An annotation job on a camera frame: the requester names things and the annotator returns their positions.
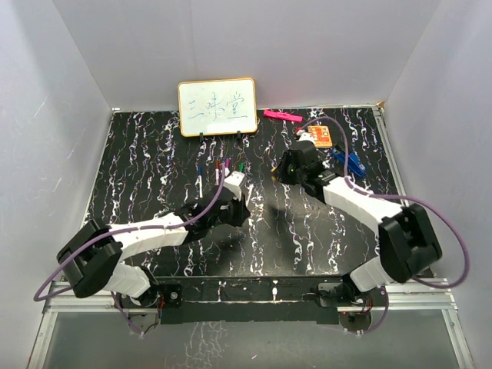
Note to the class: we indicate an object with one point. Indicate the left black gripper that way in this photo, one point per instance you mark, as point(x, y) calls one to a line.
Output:
point(241, 211)

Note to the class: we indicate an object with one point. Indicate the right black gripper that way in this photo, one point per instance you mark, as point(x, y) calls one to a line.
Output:
point(281, 175)

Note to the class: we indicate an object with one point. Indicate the white pen pink tip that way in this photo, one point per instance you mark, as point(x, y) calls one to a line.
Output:
point(227, 170)

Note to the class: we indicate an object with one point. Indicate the white pen red tip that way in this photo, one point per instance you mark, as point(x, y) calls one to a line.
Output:
point(217, 172)

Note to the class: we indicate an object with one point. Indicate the white pen blue tip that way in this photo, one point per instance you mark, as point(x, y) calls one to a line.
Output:
point(200, 182)

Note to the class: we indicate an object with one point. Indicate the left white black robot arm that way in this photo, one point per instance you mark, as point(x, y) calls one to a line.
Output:
point(93, 260)

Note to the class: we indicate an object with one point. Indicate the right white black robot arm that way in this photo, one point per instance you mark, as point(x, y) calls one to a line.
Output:
point(407, 241)

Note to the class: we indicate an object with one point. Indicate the orange card pack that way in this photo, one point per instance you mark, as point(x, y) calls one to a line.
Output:
point(321, 136)

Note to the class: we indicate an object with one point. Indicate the pink plastic clip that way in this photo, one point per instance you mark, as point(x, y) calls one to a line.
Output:
point(282, 116)

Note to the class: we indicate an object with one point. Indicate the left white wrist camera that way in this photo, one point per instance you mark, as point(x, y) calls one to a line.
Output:
point(235, 184)

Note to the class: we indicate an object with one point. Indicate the small whiteboard with orange frame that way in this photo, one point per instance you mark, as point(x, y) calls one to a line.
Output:
point(217, 107)

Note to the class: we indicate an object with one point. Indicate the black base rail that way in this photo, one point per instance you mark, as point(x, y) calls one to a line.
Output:
point(262, 299)

